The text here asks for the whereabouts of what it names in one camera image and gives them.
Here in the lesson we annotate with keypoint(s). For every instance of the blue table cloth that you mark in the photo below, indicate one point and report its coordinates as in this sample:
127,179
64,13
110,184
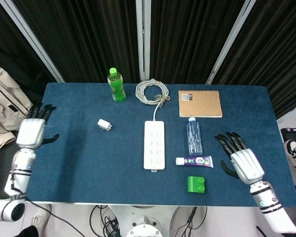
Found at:
88,160

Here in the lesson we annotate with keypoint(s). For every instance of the dark pleated curtain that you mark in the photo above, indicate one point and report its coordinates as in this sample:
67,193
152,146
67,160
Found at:
88,32

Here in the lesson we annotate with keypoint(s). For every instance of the green plastic building block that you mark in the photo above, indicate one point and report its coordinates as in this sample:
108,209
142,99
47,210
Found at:
196,185

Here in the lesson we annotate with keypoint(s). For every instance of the purple toothpaste tube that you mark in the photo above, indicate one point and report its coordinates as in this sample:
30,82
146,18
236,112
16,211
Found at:
197,161

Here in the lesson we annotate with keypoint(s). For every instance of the beige jacket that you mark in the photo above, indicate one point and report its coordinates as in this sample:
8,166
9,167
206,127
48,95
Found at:
5,108

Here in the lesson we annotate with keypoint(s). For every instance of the right black-fingered white robot hand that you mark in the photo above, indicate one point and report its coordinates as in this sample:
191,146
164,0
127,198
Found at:
246,165

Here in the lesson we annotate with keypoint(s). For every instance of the clear plastic water bottle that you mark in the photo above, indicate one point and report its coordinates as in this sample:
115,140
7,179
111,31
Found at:
194,138

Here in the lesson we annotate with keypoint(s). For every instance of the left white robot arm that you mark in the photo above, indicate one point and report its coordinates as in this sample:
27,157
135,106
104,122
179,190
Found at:
21,163

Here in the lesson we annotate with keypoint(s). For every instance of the white power strip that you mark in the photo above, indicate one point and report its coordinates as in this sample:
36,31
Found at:
154,145

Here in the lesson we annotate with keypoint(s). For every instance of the black fabric bundle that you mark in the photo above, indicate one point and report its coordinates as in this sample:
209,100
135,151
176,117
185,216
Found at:
27,232

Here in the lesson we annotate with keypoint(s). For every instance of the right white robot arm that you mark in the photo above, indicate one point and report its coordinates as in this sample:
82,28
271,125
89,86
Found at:
269,200

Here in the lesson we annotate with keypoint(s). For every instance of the white frame post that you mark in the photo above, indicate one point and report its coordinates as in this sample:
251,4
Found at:
232,42
143,39
32,42

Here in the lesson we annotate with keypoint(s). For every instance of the brown spiral notebook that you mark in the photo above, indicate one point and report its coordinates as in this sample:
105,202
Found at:
199,105

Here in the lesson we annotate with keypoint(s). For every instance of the black device with stickers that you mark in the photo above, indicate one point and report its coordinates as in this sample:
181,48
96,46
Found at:
293,134

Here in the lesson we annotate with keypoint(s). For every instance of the white charger plug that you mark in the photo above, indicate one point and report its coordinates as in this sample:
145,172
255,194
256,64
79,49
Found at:
103,123

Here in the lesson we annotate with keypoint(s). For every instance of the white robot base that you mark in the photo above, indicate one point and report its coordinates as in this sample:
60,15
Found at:
143,219

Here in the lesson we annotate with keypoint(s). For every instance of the white and black sneaker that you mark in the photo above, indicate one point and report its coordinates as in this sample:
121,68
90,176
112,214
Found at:
294,155

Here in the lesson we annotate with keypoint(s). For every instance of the green drink bottle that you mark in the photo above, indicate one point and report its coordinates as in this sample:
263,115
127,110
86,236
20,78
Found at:
116,86

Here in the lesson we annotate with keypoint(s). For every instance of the left black-fingered white robot hand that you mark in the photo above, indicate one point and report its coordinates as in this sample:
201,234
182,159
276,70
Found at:
29,133

